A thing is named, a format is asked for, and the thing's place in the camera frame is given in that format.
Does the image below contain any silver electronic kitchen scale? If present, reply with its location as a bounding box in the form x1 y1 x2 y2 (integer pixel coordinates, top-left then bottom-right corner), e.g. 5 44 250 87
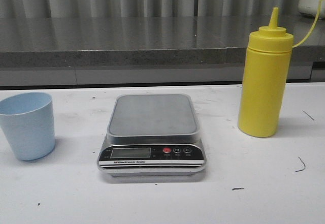
97 94 207 176

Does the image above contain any yellow squeeze bottle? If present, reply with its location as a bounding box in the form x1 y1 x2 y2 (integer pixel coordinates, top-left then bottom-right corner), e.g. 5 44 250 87
238 0 324 138

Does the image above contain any grey stone counter ledge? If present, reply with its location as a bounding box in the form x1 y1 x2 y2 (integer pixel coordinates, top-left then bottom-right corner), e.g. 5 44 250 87
0 15 325 69

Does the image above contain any light blue plastic cup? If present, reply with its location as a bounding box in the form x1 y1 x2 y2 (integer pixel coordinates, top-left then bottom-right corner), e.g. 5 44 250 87
1 92 55 161

